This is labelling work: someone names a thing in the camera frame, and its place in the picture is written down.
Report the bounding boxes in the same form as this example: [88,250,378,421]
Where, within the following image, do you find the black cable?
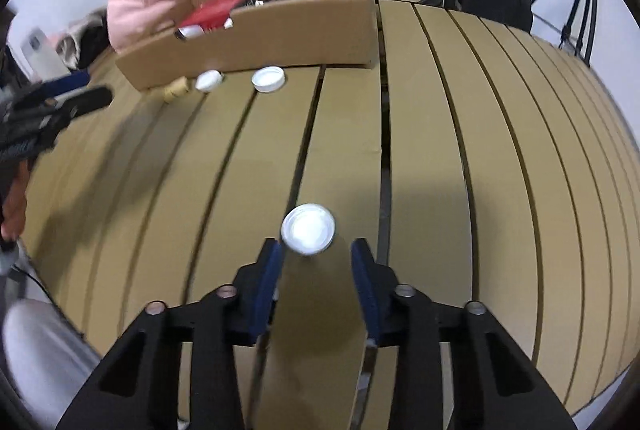
[10,260,86,341]

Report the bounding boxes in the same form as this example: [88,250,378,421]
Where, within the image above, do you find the white round lid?
[280,202,337,257]
[251,66,287,94]

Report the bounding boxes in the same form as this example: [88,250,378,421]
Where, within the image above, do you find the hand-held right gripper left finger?
[55,237,286,430]

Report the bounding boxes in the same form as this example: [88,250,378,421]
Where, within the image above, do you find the red box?
[180,0,251,33]

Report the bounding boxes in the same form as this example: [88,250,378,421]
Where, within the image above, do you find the shallow cardboard tray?
[115,0,379,92]

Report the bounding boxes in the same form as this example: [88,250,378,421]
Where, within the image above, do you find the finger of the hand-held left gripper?
[42,70,92,95]
[50,86,114,122]

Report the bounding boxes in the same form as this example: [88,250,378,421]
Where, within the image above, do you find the person's left hand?
[0,160,29,242]

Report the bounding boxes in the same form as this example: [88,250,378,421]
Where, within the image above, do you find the small white cap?
[195,70,224,92]

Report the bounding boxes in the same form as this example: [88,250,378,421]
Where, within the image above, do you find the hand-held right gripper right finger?
[350,237,578,430]

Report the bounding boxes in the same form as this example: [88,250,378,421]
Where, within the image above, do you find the beige clothes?
[55,10,113,71]

